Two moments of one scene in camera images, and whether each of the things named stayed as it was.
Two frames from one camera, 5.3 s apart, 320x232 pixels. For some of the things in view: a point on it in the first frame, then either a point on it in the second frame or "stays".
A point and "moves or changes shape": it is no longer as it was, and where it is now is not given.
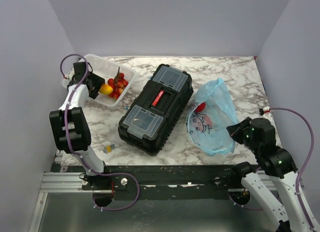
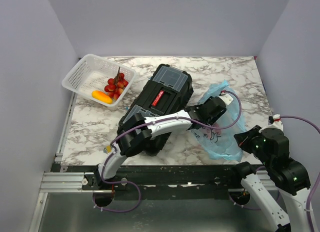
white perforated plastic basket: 105,70 stays
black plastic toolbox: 155,111 stays
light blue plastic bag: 209,114 moves or changes shape
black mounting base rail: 164,182 stays
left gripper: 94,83 to 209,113
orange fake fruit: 105,89 to 101,96
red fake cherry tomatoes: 118,85 stays
